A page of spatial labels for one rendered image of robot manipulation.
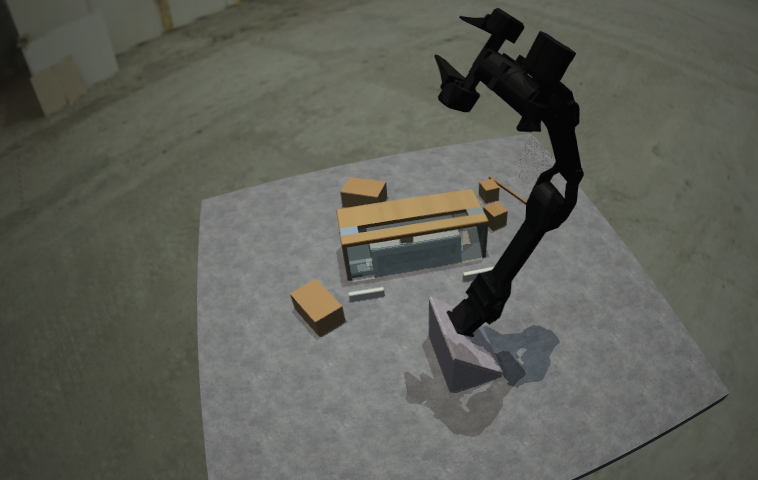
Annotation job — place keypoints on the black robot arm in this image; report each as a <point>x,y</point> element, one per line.
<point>541,97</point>

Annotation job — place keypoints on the tan rectangular block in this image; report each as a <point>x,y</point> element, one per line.
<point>358,192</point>
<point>318,307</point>

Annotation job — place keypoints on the thin brown stick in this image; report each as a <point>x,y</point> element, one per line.
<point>508,190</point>

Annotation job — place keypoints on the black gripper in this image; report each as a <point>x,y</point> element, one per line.
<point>490,67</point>

